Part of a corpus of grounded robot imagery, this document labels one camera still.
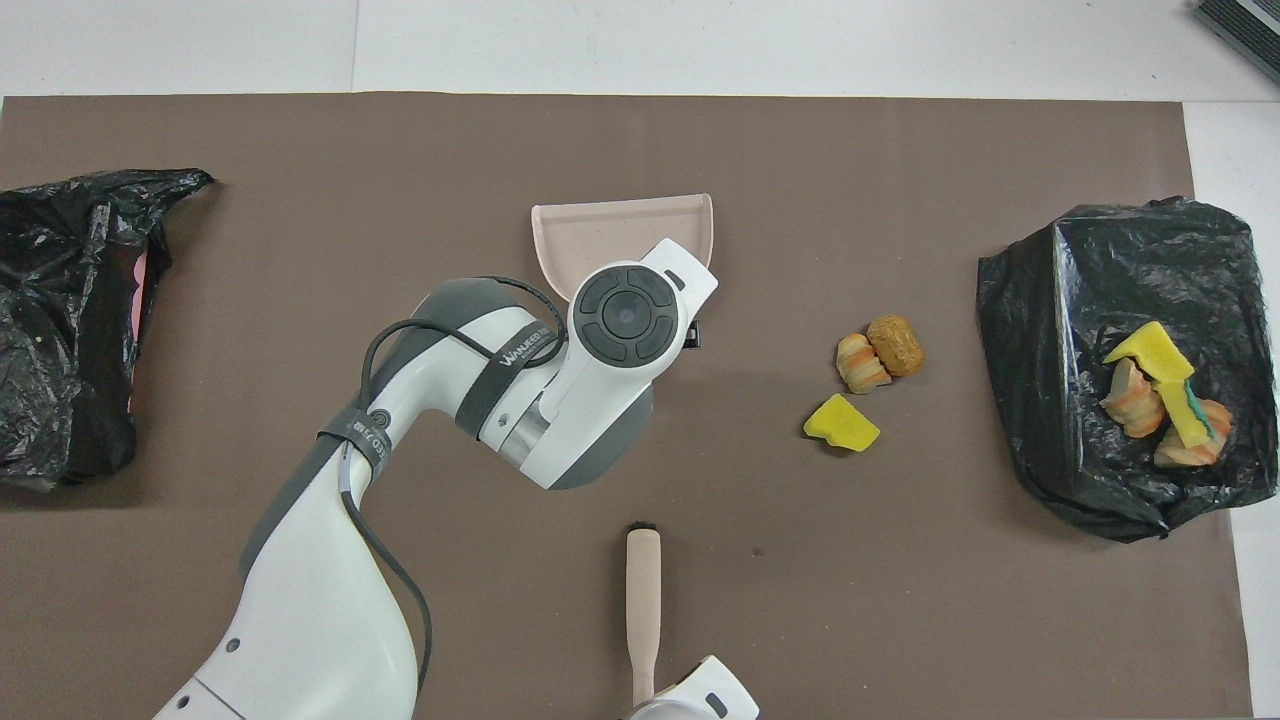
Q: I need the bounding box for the beige plastic dustpan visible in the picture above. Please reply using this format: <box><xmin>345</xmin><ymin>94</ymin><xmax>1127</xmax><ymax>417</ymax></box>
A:
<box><xmin>531</xmin><ymin>193</ymin><xmax>715</xmax><ymax>306</ymax></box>

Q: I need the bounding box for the orange striped toy croissant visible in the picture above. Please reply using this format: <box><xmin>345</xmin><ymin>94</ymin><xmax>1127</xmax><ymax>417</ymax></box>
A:
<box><xmin>1153</xmin><ymin>398</ymin><xmax>1234</xmax><ymax>469</ymax></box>
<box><xmin>835</xmin><ymin>333</ymin><xmax>893</xmax><ymax>394</ymax></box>

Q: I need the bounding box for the brown toy bread roll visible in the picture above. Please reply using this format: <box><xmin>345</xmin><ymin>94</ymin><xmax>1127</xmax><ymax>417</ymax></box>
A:
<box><xmin>865</xmin><ymin>314</ymin><xmax>926</xmax><ymax>378</ymax></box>

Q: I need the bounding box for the beige hand brush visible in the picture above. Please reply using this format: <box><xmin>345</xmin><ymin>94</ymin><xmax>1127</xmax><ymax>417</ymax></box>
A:
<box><xmin>625</xmin><ymin>522</ymin><xmax>663</xmax><ymax>706</ymax></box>

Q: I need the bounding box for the pale toy croissant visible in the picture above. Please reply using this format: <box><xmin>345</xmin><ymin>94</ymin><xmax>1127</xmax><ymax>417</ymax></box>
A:
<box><xmin>1099</xmin><ymin>357</ymin><xmax>1167</xmax><ymax>439</ymax></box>

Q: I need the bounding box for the notched yellow sponge piece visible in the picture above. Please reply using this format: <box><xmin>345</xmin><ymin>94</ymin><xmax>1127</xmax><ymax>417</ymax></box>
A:
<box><xmin>1102</xmin><ymin>320</ymin><xmax>1195</xmax><ymax>383</ymax></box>

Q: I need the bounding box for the small yellow green sponge piece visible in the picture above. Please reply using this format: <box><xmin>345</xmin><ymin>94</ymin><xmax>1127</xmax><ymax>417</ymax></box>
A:
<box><xmin>1155</xmin><ymin>375</ymin><xmax>1219</xmax><ymax>450</ymax></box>

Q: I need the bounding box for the black bag lined pink bin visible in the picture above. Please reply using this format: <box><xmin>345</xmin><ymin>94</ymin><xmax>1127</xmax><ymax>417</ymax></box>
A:
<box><xmin>0</xmin><ymin>168</ymin><xmax>216</xmax><ymax>494</ymax></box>

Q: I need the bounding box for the brown table mat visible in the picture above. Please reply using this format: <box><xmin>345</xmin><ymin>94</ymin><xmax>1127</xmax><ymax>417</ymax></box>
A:
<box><xmin>0</xmin><ymin>92</ymin><xmax>1256</xmax><ymax>720</ymax></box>

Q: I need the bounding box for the grey ribbed object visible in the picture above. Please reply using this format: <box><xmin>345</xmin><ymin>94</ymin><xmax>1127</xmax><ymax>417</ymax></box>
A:
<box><xmin>1190</xmin><ymin>0</ymin><xmax>1280</xmax><ymax>86</ymax></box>

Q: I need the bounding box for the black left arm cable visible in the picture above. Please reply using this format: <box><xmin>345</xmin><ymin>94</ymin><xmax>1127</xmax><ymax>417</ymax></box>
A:
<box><xmin>318</xmin><ymin>275</ymin><xmax>569</xmax><ymax>701</ymax></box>

